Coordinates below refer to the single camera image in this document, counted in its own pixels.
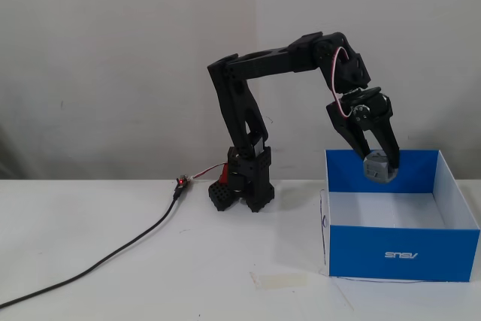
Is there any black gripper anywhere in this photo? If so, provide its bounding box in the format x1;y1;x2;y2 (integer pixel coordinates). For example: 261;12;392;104
325;86;401;171

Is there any gray block with X mark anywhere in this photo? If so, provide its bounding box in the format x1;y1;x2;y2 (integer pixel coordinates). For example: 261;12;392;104
362;150;399;186

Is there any blue white ASUS box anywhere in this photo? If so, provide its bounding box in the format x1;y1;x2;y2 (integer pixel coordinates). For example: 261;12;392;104
323;149;481;283

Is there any clear tape strip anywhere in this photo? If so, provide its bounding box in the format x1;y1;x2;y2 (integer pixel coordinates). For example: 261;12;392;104
249;271;310;289

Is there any small controller board red LED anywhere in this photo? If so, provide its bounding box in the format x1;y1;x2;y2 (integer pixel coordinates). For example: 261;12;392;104
173;173;193;192

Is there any white red gripper servo wire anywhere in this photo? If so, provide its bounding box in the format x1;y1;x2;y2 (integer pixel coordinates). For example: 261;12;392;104
324;47;356;120

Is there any red white board wire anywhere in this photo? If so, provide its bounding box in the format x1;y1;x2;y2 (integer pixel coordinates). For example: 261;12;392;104
189;162;226;182

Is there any black USB cable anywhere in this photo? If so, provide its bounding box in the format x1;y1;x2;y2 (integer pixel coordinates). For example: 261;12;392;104
0;188;182;309

